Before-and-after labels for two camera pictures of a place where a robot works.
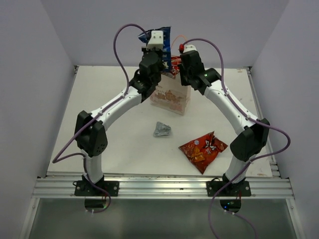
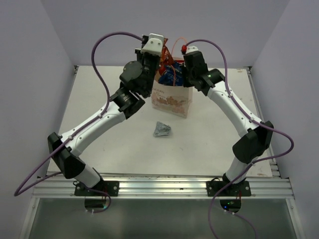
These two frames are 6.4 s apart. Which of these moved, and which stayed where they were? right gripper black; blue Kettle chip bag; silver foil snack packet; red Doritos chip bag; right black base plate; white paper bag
Moved: blue Kettle chip bag; red Doritos chip bag
Stayed: silver foil snack packet; right black base plate; right gripper black; white paper bag
